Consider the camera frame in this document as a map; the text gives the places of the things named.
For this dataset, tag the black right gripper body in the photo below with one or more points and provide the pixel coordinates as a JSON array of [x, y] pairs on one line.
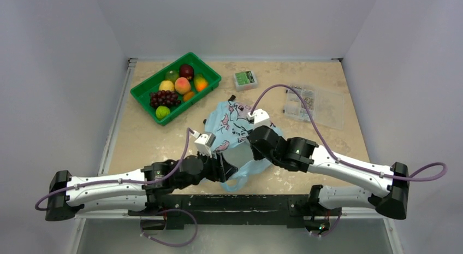
[[251, 133]]

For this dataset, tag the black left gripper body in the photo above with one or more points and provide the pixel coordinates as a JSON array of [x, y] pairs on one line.
[[211, 171]]

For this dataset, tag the light blue plastic bag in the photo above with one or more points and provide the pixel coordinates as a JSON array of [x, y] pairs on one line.
[[228, 122]]

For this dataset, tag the lime green fake fruit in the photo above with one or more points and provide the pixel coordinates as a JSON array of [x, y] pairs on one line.
[[162, 112]]

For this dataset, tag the dark red fake grapes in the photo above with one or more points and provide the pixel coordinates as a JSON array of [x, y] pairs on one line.
[[164, 98]]

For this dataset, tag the orange pink fake peach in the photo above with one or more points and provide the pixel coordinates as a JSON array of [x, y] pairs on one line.
[[182, 85]]

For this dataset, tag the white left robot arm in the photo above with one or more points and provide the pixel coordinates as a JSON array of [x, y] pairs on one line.
[[135, 191]]

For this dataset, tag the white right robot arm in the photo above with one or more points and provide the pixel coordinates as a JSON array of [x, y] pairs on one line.
[[381, 188]]

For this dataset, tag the small orange fake fruit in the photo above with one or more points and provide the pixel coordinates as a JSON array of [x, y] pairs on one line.
[[187, 96]]

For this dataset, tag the orange green fake mango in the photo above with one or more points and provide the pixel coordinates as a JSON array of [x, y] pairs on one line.
[[200, 83]]

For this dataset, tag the yellow fake lemon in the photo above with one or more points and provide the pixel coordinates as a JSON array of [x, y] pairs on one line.
[[166, 86]]

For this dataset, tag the dark red fake mango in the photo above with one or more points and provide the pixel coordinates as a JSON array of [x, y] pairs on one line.
[[186, 71]]

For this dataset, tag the green fake round fruit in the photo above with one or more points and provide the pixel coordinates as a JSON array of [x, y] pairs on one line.
[[171, 75]]

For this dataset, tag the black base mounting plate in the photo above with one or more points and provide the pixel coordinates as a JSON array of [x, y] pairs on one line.
[[290, 210]]

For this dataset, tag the small green label box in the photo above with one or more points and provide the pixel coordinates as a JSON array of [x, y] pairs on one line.
[[245, 80]]

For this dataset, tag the clear plastic screw organizer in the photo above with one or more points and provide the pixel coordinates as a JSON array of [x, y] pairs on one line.
[[326, 107]]

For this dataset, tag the green plastic tray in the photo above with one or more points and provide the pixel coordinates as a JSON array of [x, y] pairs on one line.
[[142, 91]]

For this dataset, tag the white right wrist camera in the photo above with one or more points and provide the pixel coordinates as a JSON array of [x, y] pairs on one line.
[[259, 118]]

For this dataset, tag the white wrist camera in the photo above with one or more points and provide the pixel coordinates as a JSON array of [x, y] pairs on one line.
[[203, 142], [259, 118]]

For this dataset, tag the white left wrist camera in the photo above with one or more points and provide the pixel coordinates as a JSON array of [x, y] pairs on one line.
[[203, 142]]

